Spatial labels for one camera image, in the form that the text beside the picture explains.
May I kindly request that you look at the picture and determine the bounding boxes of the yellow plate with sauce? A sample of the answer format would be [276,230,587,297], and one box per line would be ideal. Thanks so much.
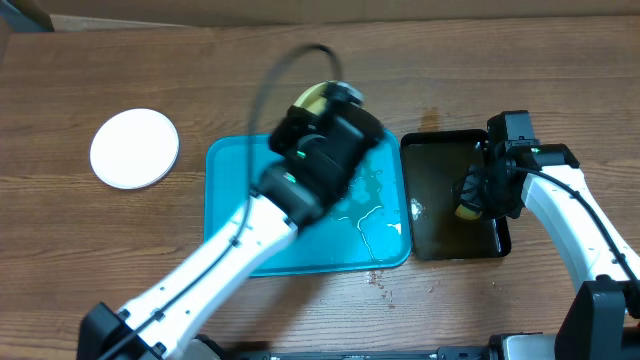
[289,81,330,115]

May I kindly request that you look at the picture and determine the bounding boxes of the yellow green sponge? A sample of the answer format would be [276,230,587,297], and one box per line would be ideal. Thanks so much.
[455,204,483,221]

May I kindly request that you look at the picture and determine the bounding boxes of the white plate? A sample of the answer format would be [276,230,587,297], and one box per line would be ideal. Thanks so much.
[89,108,180,190]

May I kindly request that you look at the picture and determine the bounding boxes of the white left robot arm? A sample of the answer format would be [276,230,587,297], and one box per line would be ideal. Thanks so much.
[76,81,384,359]

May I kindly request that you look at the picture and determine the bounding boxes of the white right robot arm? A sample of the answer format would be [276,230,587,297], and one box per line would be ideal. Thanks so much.
[452,110,639,359]

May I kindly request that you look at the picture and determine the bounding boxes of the black water tray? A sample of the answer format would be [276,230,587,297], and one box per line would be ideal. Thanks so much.
[400,129,512,261]

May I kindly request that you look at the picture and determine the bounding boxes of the teal plastic tray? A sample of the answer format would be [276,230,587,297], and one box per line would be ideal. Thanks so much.
[204,131,411,277]

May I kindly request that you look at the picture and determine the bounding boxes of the dark object top left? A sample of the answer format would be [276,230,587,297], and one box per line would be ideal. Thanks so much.
[1,0,54,33]

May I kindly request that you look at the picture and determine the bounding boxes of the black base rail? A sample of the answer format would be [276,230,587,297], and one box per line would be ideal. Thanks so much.
[222,346,500,360]

